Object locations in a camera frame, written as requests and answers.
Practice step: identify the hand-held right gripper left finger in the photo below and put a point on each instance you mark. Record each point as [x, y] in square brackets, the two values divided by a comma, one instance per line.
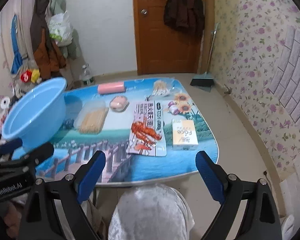
[92, 176]

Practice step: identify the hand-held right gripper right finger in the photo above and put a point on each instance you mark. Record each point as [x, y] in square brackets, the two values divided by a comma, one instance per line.
[210, 177]

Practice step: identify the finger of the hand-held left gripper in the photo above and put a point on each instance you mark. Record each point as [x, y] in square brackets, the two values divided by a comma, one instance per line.
[43, 151]
[8, 146]

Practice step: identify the light blue plastic basin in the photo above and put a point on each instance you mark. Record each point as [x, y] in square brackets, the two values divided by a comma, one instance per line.
[35, 110]

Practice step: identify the yellow white tissue box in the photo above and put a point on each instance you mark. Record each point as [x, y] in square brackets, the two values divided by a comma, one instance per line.
[185, 135]

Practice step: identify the clear toothpick box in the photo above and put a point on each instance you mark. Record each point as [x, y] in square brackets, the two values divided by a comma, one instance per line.
[92, 120]

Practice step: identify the crayfish print snack packet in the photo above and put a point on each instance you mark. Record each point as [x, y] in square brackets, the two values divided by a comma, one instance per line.
[146, 130]

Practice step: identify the pink earbud case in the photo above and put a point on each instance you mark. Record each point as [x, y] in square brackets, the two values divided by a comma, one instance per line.
[118, 103]

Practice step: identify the pink white cat figurine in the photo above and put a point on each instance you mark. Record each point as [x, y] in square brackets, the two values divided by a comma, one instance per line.
[174, 108]

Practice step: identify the pink cylindrical bottle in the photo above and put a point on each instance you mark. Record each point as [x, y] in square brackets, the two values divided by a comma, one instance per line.
[111, 88]

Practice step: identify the clear bag of cotton swabs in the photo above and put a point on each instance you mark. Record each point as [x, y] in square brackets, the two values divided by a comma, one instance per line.
[160, 88]

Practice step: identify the person's left hand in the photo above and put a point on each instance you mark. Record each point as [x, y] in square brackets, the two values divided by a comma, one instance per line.
[11, 221]

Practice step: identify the white tape roll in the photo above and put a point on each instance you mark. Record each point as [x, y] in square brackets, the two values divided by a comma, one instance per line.
[3, 102]

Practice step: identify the person's grey trouser leg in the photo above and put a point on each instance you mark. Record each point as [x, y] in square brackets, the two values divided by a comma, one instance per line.
[150, 215]

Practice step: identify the red plush charm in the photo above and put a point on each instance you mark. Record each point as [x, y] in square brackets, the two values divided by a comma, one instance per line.
[25, 76]

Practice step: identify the yellow plush charm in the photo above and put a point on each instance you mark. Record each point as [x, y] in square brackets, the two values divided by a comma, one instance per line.
[36, 75]

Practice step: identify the clear water bottle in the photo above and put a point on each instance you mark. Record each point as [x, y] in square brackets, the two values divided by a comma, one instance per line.
[87, 76]

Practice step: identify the brown orange hanging jacket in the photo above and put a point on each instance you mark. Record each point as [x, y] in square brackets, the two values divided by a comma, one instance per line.
[43, 52]

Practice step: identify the teal broom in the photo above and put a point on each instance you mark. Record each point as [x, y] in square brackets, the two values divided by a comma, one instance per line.
[202, 78]

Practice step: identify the blue hanging bag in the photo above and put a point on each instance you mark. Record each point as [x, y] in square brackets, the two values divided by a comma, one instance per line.
[15, 45]

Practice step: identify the pale green hanging coat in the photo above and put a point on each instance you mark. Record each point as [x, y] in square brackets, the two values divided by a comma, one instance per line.
[72, 47]

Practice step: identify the white green plastic bag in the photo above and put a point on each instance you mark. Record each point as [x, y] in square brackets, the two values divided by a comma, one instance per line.
[60, 27]

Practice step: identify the white brick foam panel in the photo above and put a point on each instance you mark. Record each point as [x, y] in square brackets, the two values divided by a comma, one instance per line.
[290, 80]

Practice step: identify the brown wooden door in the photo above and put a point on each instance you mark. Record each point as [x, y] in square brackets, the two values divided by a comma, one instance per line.
[160, 42]

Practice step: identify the dark brown hanging jacket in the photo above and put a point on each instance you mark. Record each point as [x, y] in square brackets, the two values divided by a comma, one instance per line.
[182, 10]

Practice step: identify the silver door knob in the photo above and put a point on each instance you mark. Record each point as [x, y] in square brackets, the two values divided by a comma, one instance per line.
[144, 12]

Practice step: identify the brass wall tap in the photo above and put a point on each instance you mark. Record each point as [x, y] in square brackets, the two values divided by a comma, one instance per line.
[227, 90]

